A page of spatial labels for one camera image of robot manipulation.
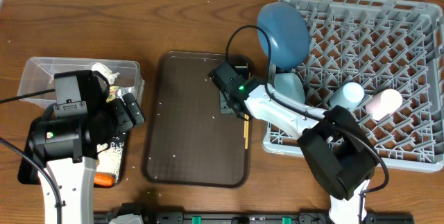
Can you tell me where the light blue bowl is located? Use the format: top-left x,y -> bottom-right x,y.
274,73 -> 305,104

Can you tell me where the wooden chopstick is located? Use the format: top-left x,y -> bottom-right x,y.
244,114 -> 250,150

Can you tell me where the grey dishwasher rack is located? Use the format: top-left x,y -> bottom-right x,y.
280,0 -> 443,173

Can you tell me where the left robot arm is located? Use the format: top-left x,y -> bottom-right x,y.
28,70 -> 145,223

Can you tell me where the white rice pile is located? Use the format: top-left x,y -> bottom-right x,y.
96,133 -> 126,181

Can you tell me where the large blue plate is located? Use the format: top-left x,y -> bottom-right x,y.
257,2 -> 311,70

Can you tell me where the pink cup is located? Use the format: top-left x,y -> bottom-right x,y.
365,89 -> 403,121

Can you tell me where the white tissue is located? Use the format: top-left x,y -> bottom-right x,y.
91,62 -> 120,85

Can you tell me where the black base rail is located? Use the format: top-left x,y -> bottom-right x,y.
93,203 -> 416,224

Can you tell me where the light blue cup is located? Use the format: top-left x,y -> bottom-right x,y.
330,82 -> 365,112

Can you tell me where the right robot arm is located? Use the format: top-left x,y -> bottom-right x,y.
208,61 -> 380,223

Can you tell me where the brown serving tray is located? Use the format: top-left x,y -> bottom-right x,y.
142,51 -> 250,189

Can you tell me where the black plastic tray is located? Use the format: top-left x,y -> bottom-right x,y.
17,132 -> 129,188

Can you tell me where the orange carrot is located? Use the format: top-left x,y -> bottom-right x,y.
94,173 -> 115,187

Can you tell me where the clear plastic bin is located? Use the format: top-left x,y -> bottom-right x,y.
17,57 -> 144,117

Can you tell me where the yellow green snack wrapper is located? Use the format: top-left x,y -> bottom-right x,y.
106,86 -> 119,102

